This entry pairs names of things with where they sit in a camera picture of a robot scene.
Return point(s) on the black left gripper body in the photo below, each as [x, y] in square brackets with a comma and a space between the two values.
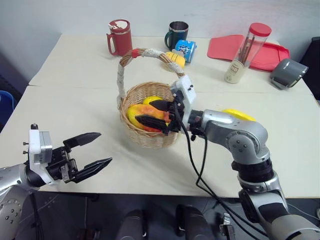
[58, 162]

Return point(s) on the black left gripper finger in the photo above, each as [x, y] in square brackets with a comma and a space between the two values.
[93, 168]
[82, 139]

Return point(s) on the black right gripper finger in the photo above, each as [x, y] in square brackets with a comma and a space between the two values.
[163, 105]
[152, 122]

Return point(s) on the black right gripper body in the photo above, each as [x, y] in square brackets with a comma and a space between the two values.
[176, 122]

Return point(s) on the orange yellow mango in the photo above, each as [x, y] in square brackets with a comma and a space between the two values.
[153, 111]

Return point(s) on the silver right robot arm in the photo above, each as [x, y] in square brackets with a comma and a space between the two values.
[250, 140]

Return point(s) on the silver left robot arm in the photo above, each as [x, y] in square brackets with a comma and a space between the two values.
[10, 181]

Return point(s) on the yellow lemon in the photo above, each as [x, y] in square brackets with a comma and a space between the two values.
[149, 100]

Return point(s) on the yellow ribbed toy fruit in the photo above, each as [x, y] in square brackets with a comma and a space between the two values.
[179, 60]

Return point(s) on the blue white patterned can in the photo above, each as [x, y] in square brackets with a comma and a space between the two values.
[186, 48]

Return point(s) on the yellow round fruit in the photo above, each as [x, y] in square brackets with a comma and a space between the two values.
[240, 114]

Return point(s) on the dark rounded shape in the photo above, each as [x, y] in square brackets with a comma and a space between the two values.
[193, 222]
[132, 225]

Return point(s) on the dark green steel mug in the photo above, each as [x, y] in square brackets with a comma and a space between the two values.
[175, 35]

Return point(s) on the cream cylindrical holder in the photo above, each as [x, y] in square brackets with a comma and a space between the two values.
[233, 72]

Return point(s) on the red lidded mug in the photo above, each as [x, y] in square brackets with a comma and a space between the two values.
[122, 40]

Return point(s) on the blue plastic object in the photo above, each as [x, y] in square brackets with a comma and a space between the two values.
[5, 106]

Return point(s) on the red flat mat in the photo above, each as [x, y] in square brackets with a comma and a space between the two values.
[225, 47]

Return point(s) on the brown chopstick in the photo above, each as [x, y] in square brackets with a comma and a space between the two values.
[244, 47]

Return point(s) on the red plastic tray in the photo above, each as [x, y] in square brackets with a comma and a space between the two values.
[272, 56]

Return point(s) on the clear canister with red lid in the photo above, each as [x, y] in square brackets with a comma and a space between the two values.
[260, 32]

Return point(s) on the grey curved plastic object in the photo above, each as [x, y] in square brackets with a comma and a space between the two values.
[288, 71]

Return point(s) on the black chair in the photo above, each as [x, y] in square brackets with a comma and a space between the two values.
[312, 67]

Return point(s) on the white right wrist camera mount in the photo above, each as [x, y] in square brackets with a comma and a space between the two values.
[188, 96]

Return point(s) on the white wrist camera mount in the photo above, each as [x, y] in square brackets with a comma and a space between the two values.
[188, 96]
[34, 150]

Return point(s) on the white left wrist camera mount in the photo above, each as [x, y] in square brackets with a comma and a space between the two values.
[34, 150]

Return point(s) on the small metal bracket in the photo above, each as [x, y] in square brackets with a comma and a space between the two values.
[227, 226]

